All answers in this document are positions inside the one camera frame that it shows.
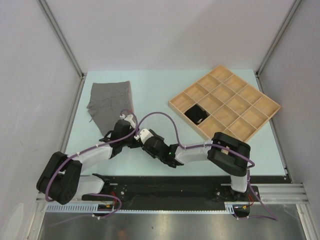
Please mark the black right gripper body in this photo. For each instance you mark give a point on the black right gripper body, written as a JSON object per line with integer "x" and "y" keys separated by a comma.
{"x": 161, "y": 158}

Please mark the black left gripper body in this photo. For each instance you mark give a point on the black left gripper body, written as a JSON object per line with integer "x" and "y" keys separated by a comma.
{"x": 132, "y": 143}

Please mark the grey striped underwear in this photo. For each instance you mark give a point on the grey striped underwear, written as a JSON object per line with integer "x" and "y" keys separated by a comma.
{"x": 107, "y": 100}

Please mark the black underwear beige waistband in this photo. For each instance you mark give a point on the black underwear beige waistband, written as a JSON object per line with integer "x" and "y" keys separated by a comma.
{"x": 196, "y": 114}

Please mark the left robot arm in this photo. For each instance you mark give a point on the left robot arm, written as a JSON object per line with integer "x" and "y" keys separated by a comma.
{"x": 61, "y": 179}

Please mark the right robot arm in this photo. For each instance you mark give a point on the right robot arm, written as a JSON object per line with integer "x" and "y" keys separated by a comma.
{"x": 226, "y": 152}

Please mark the wooden compartment tray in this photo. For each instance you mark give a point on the wooden compartment tray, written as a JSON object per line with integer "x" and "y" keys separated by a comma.
{"x": 234, "y": 106}

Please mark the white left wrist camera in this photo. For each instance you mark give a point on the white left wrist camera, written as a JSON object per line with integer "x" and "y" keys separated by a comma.
{"x": 130, "y": 118}

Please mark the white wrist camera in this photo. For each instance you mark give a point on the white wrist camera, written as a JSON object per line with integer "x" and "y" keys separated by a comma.
{"x": 130, "y": 118}
{"x": 143, "y": 135}

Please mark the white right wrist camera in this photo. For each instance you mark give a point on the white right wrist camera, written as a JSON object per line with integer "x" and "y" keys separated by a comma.
{"x": 143, "y": 135}

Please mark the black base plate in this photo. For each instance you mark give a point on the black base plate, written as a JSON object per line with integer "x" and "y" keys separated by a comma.
{"x": 175, "y": 203}

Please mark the grey slotted cable duct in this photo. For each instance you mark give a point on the grey slotted cable duct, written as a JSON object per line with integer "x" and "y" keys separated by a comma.
{"x": 105, "y": 208}

